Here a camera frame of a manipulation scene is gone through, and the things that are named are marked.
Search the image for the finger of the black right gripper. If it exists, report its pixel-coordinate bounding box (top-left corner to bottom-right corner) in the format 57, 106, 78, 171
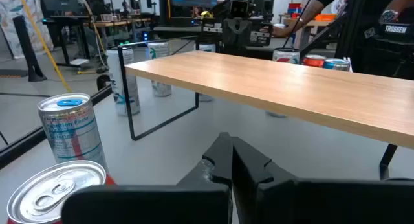
235, 19, 250, 45
222, 19, 237, 45

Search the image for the wooden workbench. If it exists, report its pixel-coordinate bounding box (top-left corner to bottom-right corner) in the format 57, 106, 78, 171
82, 17, 153, 49

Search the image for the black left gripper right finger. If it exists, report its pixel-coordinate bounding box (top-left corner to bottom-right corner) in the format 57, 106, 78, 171
231, 136, 414, 224

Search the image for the black office desk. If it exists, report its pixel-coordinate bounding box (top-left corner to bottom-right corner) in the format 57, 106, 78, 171
41, 15, 93, 69

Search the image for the white Celsius can red print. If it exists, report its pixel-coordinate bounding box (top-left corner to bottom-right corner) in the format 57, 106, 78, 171
265, 47, 301, 118

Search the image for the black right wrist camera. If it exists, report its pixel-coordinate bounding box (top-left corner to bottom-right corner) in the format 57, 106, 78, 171
228, 0, 250, 19

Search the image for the white framed monitor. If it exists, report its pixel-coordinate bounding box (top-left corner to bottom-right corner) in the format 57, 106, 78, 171
138, 0, 161, 16

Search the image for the yellow hanging cable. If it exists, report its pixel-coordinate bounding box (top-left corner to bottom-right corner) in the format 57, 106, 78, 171
15, 0, 74, 94

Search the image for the black computer monitor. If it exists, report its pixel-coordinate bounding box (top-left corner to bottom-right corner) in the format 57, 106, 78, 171
39, 0, 89, 18

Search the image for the orange Fanta soda can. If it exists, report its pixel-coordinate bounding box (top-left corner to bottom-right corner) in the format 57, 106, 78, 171
302, 54, 327, 68
6, 159, 117, 224

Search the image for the silver can blue tab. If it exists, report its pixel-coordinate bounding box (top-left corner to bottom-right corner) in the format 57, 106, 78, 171
37, 93, 109, 173
323, 58, 352, 72

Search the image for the colourful mural panel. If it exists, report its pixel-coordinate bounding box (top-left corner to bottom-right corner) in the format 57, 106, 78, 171
0, 0, 54, 60

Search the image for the black floor stand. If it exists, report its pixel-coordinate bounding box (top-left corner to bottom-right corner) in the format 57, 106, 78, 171
12, 15, 48, 82

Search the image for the white Celsius Arctic can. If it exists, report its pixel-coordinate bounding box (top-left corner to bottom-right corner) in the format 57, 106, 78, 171
105, 46, 142, 117

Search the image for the orange storage bin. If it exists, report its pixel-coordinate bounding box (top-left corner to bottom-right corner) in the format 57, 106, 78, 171
314, 13, 338, 22

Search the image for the wooden shelf black metal frame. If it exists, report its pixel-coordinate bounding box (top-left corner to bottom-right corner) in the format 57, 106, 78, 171
116, 36, 414, 180

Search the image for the person's wristwatch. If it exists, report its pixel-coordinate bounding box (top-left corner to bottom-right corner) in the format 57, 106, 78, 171
380, 9, 400, 23

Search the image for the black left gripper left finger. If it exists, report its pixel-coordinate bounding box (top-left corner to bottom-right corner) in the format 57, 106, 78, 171
61, 132, 234, 224

